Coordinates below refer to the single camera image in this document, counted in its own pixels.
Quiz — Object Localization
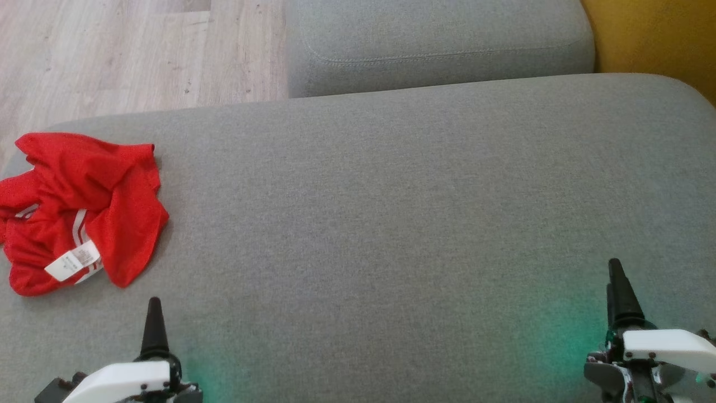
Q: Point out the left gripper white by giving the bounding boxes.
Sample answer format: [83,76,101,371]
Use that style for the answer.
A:
[63,297,203,403]

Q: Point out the small grey sofa cushion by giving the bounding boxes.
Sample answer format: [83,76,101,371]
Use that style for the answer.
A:
[285,0,595,99]

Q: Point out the large grey sofa seat cushion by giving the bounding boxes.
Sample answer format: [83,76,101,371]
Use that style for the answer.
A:
[0,73,716,403]

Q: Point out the red mesh shorts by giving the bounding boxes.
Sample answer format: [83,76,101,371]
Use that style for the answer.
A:
[15,133,170,289]

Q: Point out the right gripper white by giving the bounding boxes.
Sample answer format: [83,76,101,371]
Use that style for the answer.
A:
[585,258,716,403]

